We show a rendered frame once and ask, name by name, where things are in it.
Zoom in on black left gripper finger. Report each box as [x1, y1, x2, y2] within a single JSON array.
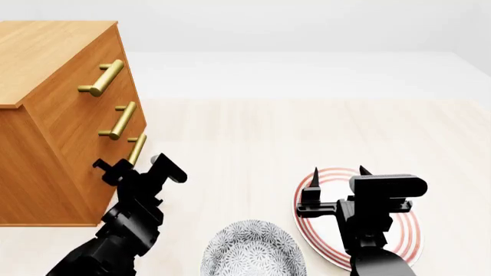
[[114, 158, 134, 176]]

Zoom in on wooden three-drawer cabinet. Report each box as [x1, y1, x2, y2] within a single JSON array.
[[0, 20, 148, 228]]

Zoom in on white plate with red rings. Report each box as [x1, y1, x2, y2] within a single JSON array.
[[292, 167, 423, 273]]

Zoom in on grey floral patterned bowl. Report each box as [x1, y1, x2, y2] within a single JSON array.
[[199, 218, 308, 276]]

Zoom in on wooden drawer front, short handle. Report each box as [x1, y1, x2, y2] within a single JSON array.
[[75, 94, 148, 227]]

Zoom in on short brass bar handle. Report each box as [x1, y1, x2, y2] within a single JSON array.
[[127, 133, 148, 167]]

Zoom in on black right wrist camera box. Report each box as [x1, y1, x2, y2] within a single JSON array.
[[348, 172, 429, 202]]

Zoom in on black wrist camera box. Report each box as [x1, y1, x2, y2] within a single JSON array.
[[147, 153, 189, 185], [348, 172, 429, 202]]

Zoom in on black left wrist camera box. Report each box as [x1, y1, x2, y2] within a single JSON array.
[[147, 153, 189, 185]]

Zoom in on medium brass bar handle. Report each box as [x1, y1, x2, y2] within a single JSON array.
[[97, 101, 138, 141]]

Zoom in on wooden drawer front, medium handle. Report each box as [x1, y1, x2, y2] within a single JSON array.
[[51, 61, 140, 193]]

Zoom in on long brass bar handle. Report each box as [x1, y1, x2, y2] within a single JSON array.
[[77, 59, 126, 97]]

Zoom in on wooden drawer front, long handle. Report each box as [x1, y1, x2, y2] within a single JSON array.
[[23, 24, 130, 153]]

